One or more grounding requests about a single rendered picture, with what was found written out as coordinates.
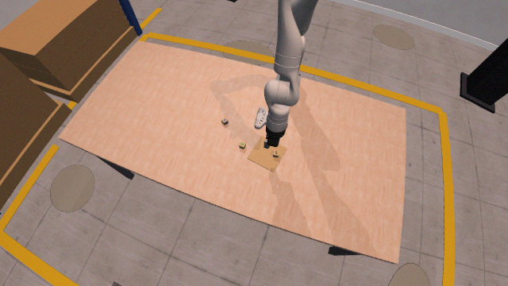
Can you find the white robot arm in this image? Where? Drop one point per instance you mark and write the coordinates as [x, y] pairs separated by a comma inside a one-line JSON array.
[[280, 95]]

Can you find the tan flat mat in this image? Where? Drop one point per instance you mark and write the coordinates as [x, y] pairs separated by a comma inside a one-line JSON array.
[[264, 157]]

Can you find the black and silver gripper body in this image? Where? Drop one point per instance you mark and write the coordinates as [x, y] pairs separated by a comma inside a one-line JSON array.
[[274, 131]]

